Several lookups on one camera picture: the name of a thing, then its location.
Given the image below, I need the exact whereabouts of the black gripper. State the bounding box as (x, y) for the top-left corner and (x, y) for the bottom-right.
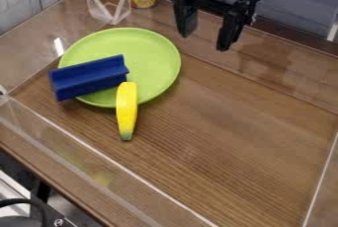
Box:
(172, 0), (260, 51)

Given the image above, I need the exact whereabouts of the yellow toy banana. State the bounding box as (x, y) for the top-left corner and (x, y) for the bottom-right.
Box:
(116, 82), (138, 141)

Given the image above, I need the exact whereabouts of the green round plate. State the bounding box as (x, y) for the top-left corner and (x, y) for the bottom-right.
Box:
(57, 28), (182, 104)

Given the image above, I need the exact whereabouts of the blue plastic block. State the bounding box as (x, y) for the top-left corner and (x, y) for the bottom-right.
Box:
(49, 54), (130, 102)

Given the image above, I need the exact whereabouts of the clear acrylic tray wall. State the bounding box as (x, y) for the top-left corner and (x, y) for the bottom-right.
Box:
(0, 0), (338, 227)

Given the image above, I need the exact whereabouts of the black metal bracket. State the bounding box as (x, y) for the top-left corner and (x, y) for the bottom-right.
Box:
(44, 205), (77, 227)

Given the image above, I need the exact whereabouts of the black cable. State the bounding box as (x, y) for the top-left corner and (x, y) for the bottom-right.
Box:
(0, 197), (48, 227)

